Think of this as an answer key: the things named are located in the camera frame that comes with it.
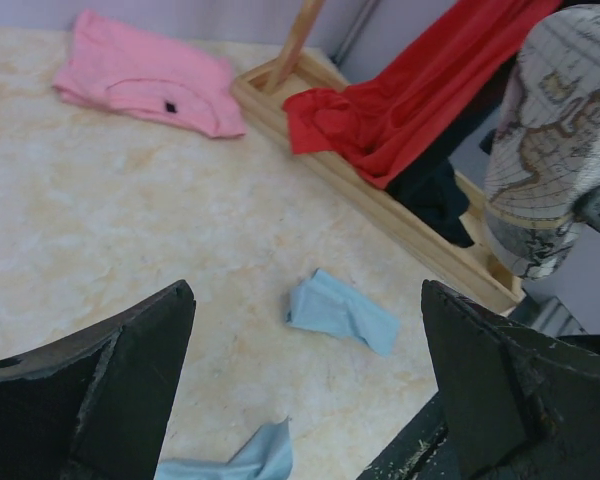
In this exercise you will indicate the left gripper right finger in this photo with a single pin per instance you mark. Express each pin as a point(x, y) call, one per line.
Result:
point(512, 402)

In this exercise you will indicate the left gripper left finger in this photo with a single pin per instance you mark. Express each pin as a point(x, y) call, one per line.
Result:
point(95, 404)

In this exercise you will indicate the map print glasses case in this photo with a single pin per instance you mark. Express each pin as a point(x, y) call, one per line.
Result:
point(546, 150)

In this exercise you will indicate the light blue cloth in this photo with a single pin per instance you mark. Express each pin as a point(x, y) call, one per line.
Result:
point(267, 455)
point(322, 303)

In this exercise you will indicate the wooden clothes rack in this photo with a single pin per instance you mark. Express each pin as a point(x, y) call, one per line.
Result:
point(261, 92)

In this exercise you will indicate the dark navy shirt hanging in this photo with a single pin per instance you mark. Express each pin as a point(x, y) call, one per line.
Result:
point(428, 188)

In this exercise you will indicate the red shirt hanging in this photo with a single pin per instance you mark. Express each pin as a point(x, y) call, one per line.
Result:
point(381, 126)

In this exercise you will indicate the folded pink shirt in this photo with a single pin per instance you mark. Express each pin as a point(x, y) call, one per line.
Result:
point(115, 67)

